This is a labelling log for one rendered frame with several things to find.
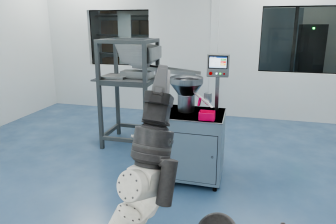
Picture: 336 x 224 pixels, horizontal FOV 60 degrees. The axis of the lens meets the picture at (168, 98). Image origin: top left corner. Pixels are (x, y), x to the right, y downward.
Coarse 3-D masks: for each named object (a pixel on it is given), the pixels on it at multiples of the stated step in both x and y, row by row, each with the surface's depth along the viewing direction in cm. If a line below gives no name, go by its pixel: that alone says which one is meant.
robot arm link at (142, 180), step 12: (132, 156) 62; (144, 156) 60; (156, 156) 60; (168, 156) 63; (132, 168) 62; (144, 168) 61; (156, 168) 62; (168, 168) 60; (120, 180) 60; (132, 180) 58; (144, 180) 59; (156, 180) 62; (168, 180) 60; (120, 192) 60; (132, 192) 58; (144, 192) 58; (156, 192) 63; (168, 192) 60; (156, 204) 60; (168, 204) 60
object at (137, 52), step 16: (96, 48) 373; (128, 48) 370; (144, 48) 357; (160, 48) 403; (96, 64) 378; (128, 64) 376; (144, 64) 361; (96, 80) 383; (112, 80) 380; (128, 80) 380; (144, 80) 366; (112, 128) 433
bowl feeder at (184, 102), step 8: (176, 80) 298; (184, 80) 295; (192, 80) 295; (200, 80) 301; (176, 88) 304; (184, 88) 299; (192, 88) 300; (184, 96) 307; (192, 96) 310; (200, 96) 306; (208, 96) 301; (184, 104) 310; (192, 104) 312; (208, 104) 300; (184, 112) 312
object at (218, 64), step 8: (208, 56) 306; (216, 56) 304; (224, 56) 302; (208, 64) 308; (216, 64) 306; (224, 64) 304; (208, 72) 311; (216, 72) 308; (224, 72) 306; (216, 80) 314; (216, 88) 316; (216, 96) 319; (216, 104) 321
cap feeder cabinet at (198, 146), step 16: (176, 112) 314; (192, 112) 314; (224, 112) 314; (176, 128) 293; (192, 128) 289; (208, 128) 285; (224, 128) 330; (176, 144) 297; (192, 144) 292; (208, 144) 288; (192, 160) 297; (208, 160) 292; (176, 176) 305; (192, 176) 301; (208, 176) 296
